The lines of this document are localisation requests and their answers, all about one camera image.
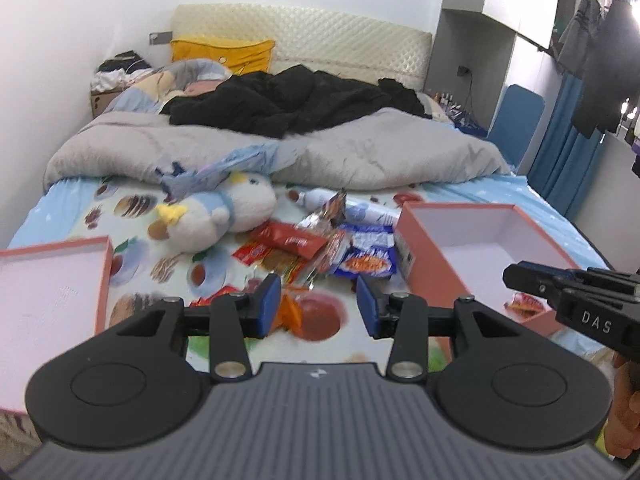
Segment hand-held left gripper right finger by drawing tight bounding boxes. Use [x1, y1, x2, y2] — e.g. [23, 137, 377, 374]
[356, 275, 533, 382]

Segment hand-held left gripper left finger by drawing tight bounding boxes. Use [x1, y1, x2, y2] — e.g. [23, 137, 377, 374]
[102, 274, 282, 382]

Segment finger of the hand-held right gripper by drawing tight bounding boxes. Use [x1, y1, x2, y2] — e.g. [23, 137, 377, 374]
[520, 260, 588, 285]
[503, 262, 568, 308]

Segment small red snack packet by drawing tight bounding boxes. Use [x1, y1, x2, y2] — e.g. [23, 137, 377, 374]
[505, 292, 551, 317]

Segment blue packet orange picture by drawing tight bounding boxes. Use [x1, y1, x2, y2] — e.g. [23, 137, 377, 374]
[330, 246, 398, 278]

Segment red orange snack packet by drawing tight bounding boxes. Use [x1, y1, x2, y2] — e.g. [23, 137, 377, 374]
[232, 241, 273, 266]

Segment dark red snack packet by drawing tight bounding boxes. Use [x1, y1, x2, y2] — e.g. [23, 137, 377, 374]
[248, 221, 328, 260]

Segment clear packet orange sticks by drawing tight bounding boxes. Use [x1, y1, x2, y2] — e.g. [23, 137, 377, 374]
[295, 210, 351, 276]

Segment pink cardboard box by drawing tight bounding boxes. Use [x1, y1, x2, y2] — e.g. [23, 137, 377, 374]
[394, 201, 586, 338]

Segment blue white snack packet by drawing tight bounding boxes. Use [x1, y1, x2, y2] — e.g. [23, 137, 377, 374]
[342, 223, 396, 251]

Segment brown meat snack packet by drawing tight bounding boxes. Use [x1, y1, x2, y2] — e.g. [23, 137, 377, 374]
[322, 189, 348, 223]

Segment person's right hand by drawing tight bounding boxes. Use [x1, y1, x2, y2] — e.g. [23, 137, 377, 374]
[611, 355, 640, 461]

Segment white spray bottle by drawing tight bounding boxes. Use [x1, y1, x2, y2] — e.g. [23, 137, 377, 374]
[289, 187, 401, 228]

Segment white blue plush toy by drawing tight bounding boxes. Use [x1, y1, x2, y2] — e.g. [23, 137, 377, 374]
[155, 170, 277, 253]

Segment blue curtain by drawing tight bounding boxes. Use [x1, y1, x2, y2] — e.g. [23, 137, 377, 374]
[530, 72, 606, 221]

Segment fruit printed sheet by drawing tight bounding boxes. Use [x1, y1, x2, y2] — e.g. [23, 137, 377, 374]
[7, 175, 501, 461]

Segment blue covered chair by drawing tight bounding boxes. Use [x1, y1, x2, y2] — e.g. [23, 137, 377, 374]
[487, 85, 545, 171]

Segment grey blanket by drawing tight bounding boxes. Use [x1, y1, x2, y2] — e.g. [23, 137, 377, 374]
[44, 107, 513, 196]

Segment group of small bottles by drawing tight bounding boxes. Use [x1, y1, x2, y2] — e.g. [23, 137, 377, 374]
[435, 92, 481, 131]

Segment black hanging coat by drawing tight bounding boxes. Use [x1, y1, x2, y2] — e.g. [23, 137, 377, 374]
[570, 0, 640, 138]

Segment large black garment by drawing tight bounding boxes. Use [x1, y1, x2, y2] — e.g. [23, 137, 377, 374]
[162, 65, 401, 138]

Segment pink box lid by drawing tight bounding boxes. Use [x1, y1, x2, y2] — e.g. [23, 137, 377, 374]
[0, 236, 113, 416]

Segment grey hanging garment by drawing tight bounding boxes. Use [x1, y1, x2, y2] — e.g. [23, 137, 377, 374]
[557, 0, 603, 81]

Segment yellow pillow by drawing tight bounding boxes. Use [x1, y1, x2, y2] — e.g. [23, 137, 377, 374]
[171, 36, 276, 75]

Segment cream quilted headboard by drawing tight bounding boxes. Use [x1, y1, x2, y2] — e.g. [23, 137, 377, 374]
[171, 4, 433, 96]

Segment pile of clothes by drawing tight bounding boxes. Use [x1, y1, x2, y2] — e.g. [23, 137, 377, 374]
[91, 50, 153, 93]

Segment grey white wall cabinet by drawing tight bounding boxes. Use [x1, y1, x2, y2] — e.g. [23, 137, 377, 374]
[425, 0, 566, 166]

